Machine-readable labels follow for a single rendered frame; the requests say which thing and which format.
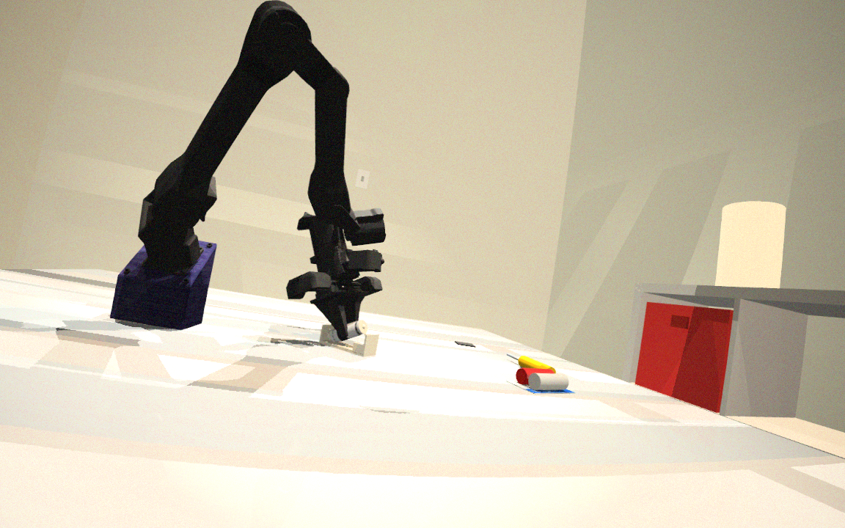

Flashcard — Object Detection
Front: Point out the white and black battery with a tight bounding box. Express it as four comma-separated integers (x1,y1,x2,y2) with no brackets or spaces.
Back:
330,320,367,342

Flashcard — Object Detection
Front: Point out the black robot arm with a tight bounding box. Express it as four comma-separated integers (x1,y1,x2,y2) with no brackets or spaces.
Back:
138,0,386,276

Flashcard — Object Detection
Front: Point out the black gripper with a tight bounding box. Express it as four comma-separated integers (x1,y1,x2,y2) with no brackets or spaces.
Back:
286,242,383,338

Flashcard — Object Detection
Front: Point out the yellow screwdriver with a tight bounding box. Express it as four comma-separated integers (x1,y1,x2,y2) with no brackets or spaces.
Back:
507,353,556,374

